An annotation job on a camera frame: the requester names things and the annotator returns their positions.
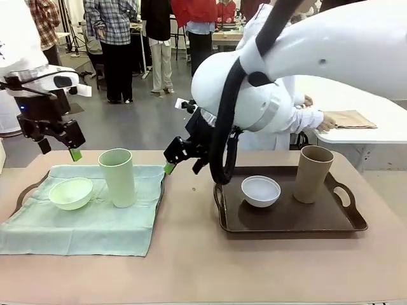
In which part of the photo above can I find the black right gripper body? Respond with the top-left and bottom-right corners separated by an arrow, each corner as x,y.
185,107 -> 219,153

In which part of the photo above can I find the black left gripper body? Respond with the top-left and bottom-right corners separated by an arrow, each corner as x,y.
15,91 -> 70,135

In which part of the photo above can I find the pale green bowl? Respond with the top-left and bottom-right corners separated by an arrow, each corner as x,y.
48,177 -> 94,211

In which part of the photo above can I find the pale green tall cup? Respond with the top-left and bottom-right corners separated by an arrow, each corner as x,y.
97,147 -> 136,209

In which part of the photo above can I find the white bowl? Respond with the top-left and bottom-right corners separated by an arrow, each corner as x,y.
240,175 -> 281,208

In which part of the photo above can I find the pale green cloth mat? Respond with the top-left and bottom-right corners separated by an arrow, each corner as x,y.
0,163 -> 166,257

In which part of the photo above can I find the brown tall cup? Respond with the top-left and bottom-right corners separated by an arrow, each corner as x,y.
293,145 -> 335,204

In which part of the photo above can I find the beige cloth mat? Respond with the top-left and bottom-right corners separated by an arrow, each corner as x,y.
324,109 -> 378,130

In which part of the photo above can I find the person's left forearm white sleeve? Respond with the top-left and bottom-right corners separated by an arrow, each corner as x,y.
293,90 -> 308,107

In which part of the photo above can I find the person's right forearm white sleeve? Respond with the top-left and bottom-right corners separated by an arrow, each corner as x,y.
289,107 -> 325,135

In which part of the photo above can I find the dark brown serving tray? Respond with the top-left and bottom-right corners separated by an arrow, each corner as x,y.
15,168 -> 167,223
213,165 -> 369,234

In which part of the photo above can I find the person's right hand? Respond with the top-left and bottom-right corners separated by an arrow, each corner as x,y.
317,114 -> 337,133

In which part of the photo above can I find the black tripod stand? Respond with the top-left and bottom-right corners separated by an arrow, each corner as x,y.
65,30 -> 84,58

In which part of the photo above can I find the person in white coat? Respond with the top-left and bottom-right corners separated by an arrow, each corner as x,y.
237,4 -> 325,152

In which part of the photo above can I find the person in red plaid shirt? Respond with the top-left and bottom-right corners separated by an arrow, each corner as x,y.
27,0 -> 64,69

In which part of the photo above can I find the person in black top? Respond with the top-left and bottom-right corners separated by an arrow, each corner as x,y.
141,0 -> 176,95

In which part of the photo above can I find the person in red jacket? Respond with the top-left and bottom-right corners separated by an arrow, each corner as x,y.
170,0 -> 220,79

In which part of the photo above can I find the person in blue plaid shirt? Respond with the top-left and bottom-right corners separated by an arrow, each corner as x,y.
83,0 -> 141,104

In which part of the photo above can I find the white leg background desk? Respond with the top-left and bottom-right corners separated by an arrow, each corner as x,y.
130,22 -> 154,80

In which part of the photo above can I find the wooden top background table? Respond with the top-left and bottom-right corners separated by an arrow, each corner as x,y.
211,30 -> 246,47

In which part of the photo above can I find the seated person in red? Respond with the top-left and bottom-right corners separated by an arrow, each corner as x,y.
216,0 -> 238,25

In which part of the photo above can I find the black braided cable bundle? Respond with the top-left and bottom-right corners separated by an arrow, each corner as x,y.
209,0 -> 300,186

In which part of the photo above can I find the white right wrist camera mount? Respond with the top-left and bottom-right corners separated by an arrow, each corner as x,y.
176,97 -> 197,114

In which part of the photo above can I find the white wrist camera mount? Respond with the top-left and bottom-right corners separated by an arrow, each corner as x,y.
68,83 -> 93,98
176,97 -> 197,114

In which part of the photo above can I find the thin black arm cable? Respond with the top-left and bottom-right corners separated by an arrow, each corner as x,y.
0,68 -> 79,98

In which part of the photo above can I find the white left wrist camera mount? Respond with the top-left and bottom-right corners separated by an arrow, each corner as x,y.
68,83 -> 93,98

